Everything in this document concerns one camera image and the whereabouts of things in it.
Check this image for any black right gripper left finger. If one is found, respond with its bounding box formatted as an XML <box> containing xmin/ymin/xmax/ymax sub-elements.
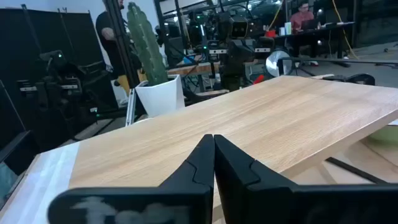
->
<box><xmin>48</xmin><ymin>134</ymin><xmax>215</xmax><ymax>224</ymax></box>

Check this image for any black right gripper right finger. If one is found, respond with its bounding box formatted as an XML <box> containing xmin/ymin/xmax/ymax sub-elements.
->
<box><xmin>214</xmin><ymin>134</ymin><xmax>398</xmax><ymax>224</ymax></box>

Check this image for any silver round reflector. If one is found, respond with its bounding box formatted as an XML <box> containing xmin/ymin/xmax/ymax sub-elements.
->
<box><xmin>264</xmin><ymin>49</ymin><xmax>292</xmax><ymax>78</ymax></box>

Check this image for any wooden workbench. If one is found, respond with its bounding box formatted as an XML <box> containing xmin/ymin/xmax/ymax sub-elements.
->
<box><xmin>167</xmin><ymin>60</ymin><xmax>259</xmax><ymax>77</ymax></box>

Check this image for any person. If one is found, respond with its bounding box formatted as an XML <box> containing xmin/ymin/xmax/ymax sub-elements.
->
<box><xmin>289</xmin><ymin>1</ymin><xmax>322</xmax><ymax>32</ymax></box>
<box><xmin>95</xmin><ymin>0</ymin><xmax>149</xmax><ymax>96</ymax></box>

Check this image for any dark laptop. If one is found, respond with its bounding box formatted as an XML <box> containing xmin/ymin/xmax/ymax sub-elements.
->
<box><xmin>300</xmin><ymin>18</ymin><xmax>320</xmax><ymax>31</ymax></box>

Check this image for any black desk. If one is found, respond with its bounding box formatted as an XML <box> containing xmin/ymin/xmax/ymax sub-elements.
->
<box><xmin>273</xmin><ymin>21</ymin><xmax>356</xmax><ymax>60</ymax></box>

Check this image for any raised wooden shelf board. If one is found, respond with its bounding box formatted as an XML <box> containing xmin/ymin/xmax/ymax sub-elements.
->
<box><xmin>0</xmin><ymin>75</ymin><xmax>398</xmax><ymax>224</ymax></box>

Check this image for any white hexagonal plant pot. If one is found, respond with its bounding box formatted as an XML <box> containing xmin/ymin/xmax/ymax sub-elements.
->
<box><xmin>134</xmin><ymin>73</ymin><xmax>186</xmax><ymax>118</ymax></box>

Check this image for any green cactus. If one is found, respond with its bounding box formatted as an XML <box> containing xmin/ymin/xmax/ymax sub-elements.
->
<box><xmin>126</xmin><ymin>1</ymin><xmax>169</xmax><ymax>87</ymax></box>

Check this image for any black stand bar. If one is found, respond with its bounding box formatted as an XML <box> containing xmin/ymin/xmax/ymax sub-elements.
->
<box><xmin>276</xmin><ymin>56</ymin><xmax>398</xmax><ymax>77</ymax></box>

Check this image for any black curved object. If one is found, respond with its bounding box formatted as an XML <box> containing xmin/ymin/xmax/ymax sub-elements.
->
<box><xmin>323</xmin><ymin>73</ymin><xmax>376</xmax><ymax>86</ymax></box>

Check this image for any black partition panel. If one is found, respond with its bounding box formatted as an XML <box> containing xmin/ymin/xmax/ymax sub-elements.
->
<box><xmin>0</xmin><ymin>7</ymin><xmax>119</xmax><ymax>153</ymax></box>

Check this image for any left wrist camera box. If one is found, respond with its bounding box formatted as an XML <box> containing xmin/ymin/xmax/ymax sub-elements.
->
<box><xmin>229</xmin><ymin>15</ymin><xmax>250</xmax><ymax>40</ymax></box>

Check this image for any black aluminium table frame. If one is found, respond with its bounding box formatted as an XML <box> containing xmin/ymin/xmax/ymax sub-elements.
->
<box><xmin>325</xmin><ymin>156</ymin><xmax>388</xmax><ymax>185</ymax></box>

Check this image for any yellow hanging cable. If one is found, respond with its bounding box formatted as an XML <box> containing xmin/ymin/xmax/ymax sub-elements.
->
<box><xmin>331</xmin><ymin>0</ymin><xmax>361</xmax><ymax>60</ymax></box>

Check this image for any silver aluminium rail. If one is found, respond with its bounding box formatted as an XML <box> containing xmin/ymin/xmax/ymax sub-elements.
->
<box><xmin>124</xmin><ymin>88</ymin><xmax>137</xmax><ymax>127</ymax></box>

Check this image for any black upright frame pole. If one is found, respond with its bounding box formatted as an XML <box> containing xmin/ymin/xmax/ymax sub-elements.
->
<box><xmin>103</xmin><ymin>0</ymin><xmax>141</xmax><ymax>90</ymax></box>

